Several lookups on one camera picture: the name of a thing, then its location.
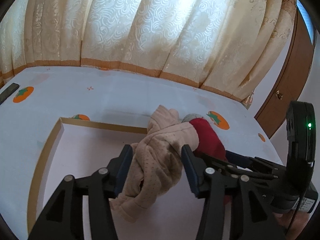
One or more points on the beige dotted underwear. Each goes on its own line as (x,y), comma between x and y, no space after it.
(155,160)

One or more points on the red underwear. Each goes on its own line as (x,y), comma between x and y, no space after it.
(210,140)

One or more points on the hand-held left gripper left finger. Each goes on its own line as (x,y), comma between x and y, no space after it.
(123,170)

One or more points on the brass door knob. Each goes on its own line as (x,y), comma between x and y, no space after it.
(279,94)

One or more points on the black phone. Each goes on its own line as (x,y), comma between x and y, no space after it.
(8,92)

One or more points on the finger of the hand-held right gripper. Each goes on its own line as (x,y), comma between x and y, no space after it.
(220,163)
(237,158)

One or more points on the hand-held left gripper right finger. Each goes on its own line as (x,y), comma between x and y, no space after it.
(191,172)

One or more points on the cream and orange curtain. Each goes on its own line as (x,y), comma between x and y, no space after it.
(150,30)

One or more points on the shallow cardboard box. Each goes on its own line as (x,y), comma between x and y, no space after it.
(87,160)

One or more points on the person's right hand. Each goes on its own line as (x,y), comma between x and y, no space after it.
(285,223)

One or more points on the frosted door glass pane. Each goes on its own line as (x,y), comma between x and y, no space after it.
(306,20)

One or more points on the brown wooden door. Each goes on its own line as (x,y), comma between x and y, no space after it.
(292,75)

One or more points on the grey knitted cloth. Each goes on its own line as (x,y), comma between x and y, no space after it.
(191,117)

